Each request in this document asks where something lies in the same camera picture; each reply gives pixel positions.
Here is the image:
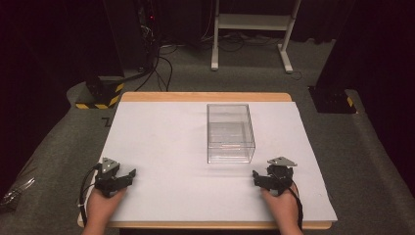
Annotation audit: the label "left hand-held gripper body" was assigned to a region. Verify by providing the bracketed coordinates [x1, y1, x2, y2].
[93, 157, 124, 199]

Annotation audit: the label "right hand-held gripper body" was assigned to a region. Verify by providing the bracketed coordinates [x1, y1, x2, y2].
[264, 156, 299, 198]

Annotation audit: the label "clear plastic box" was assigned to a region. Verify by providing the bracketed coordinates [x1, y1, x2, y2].
[207, 103, 256, 165]

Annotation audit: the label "person's right hand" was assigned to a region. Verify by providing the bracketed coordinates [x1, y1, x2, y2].
[259, 184, 303, 231]

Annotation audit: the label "person's left hand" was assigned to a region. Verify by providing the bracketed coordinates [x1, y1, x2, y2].
[85, 187, 127, 230]

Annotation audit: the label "white table mat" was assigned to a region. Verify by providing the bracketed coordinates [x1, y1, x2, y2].
[96, 100, 339, 223]

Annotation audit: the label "black yellow striped stand base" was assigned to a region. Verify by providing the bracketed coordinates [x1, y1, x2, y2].
[74, 75, 126, 111]

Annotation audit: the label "clear plastic bag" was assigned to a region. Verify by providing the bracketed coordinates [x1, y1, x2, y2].
[0, 175, 37, 211]

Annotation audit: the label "wooden table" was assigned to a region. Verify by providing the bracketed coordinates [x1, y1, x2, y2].
[76, 91, 333, 230]

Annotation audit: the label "dark equipment rack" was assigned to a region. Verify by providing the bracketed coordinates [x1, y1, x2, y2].
[135, 0, 161, 71]

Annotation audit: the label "white metal stand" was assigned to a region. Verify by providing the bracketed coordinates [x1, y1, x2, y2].
[210, 0, 301, 74]

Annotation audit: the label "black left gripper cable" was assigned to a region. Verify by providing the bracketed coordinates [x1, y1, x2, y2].
[78, 164, 103, 227]

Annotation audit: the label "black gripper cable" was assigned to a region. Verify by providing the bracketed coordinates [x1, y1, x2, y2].
[287, 184, 305, 231]
[78, 164, 103, 227]

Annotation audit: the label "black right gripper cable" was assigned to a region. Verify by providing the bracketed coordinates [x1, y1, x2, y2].
[287, 184, 305, 231]

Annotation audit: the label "black floor cables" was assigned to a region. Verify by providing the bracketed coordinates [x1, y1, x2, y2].
[134, 41, 179, 93]

